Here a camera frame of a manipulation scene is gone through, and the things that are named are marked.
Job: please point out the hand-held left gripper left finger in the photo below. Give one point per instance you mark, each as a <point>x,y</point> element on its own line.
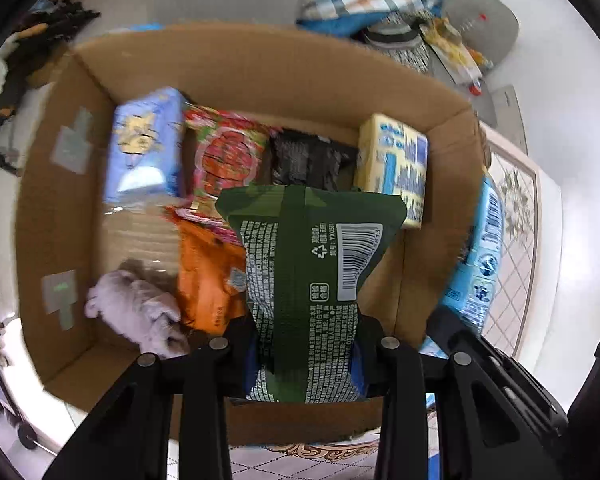
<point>240,355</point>

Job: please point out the orange bottle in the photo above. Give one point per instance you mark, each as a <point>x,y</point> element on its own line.
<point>481,59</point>

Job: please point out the white and blue carton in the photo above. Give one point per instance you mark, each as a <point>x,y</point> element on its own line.
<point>395,165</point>

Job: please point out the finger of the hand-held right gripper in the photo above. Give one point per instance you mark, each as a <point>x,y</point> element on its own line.
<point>500,375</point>

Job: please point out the green snack packet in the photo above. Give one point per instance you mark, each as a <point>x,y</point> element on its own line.
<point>300,270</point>

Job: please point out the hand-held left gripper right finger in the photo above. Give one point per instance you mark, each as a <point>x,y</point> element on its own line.
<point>372,355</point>

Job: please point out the black snack packet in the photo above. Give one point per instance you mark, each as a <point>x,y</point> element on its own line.
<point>307,160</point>

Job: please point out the black white patterned cloth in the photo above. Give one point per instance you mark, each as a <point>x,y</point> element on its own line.
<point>397,45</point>

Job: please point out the grey cushioned chair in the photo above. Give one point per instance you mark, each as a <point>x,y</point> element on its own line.
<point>485,25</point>

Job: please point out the black folded stroller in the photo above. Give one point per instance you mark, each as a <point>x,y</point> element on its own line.
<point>25,70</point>

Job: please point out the red snack packet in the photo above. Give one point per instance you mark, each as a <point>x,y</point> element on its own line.
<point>227,155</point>

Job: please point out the yellow and white packet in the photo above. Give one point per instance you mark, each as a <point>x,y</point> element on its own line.
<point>452,50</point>

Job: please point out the orange snack packet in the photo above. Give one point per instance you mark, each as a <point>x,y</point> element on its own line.
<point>207,275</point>

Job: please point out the white leaning board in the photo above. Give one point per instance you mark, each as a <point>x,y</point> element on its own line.
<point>509,115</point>

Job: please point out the cardboard box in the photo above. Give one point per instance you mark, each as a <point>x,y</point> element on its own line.
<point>290,80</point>

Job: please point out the small red white packet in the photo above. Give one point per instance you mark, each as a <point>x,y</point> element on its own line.
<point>475,88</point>

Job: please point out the light blue tissue pack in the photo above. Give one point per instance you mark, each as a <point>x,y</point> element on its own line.
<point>142,145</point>

